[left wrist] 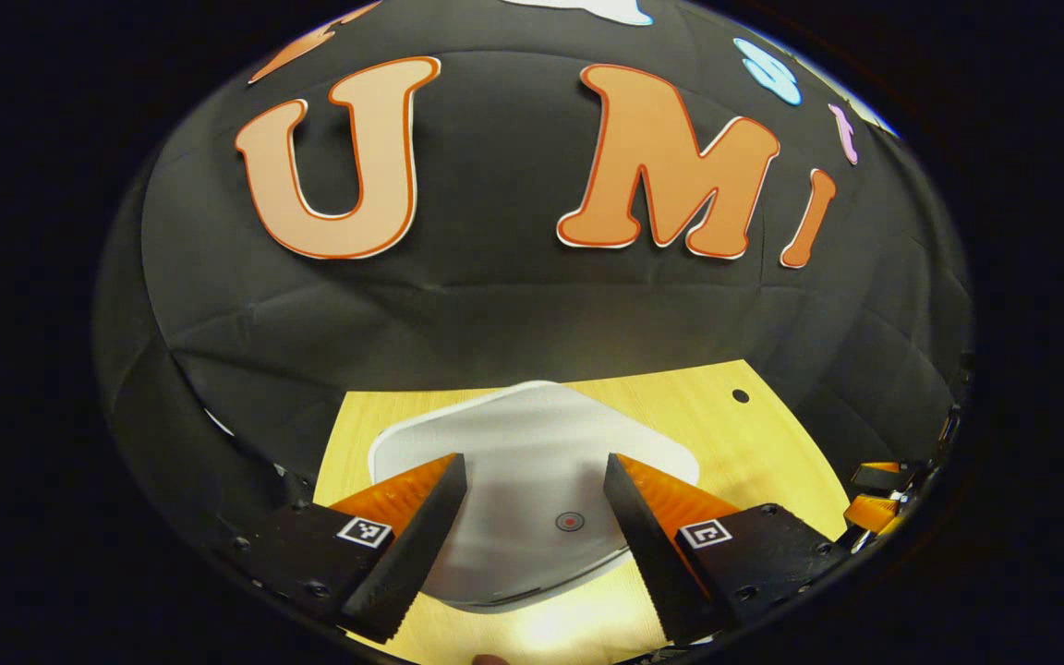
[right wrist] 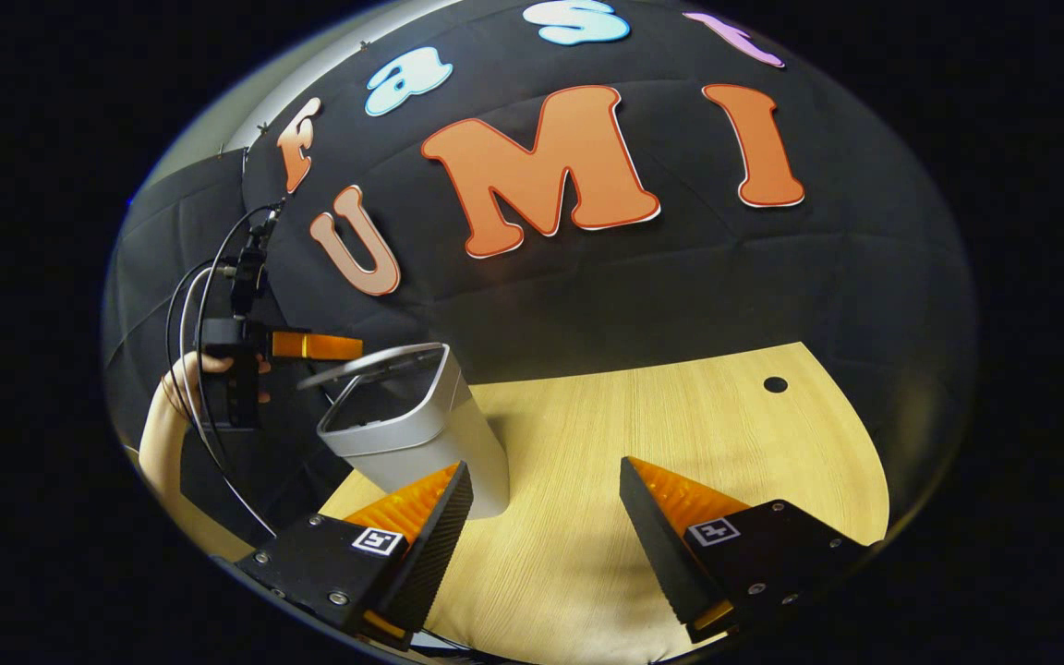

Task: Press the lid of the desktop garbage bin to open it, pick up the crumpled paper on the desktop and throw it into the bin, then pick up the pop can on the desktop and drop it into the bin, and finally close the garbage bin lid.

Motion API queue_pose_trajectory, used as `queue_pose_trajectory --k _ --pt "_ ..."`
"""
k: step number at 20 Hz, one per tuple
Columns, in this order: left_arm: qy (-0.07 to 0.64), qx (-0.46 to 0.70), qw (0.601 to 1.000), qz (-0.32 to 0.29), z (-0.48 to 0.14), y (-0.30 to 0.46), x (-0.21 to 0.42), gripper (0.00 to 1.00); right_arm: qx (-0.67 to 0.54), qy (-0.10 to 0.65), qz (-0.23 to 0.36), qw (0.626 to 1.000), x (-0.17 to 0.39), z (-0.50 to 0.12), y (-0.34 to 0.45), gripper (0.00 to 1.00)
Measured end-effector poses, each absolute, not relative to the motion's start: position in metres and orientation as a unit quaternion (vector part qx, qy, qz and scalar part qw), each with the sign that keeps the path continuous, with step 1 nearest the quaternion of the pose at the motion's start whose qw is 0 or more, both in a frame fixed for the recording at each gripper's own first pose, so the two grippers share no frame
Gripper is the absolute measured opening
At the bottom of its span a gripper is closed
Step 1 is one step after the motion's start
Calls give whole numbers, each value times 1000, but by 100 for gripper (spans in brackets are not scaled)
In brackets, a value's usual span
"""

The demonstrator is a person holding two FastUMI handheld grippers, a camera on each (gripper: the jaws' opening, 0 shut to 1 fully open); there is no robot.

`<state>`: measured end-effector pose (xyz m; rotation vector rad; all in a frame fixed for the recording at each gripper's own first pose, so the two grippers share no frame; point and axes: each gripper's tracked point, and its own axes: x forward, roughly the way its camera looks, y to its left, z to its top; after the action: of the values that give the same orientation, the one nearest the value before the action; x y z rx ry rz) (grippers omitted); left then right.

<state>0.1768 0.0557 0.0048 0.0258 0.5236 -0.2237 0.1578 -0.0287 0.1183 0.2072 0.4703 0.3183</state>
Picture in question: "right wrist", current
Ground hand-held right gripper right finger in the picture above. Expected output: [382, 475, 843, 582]
[619, 456, 873, 646]

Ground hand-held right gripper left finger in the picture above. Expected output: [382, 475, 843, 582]
[236, 462, 476, 654]

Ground white desktop garbage bin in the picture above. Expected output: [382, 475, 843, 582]
[296, 342, 513, 522]

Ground wooden desktop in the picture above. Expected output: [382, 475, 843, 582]
[318, 341, 892, 665]

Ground white cable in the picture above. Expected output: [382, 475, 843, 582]
[177, 266, 230, 463]

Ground black cable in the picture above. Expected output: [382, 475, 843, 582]
[165, 202, 282, 538]

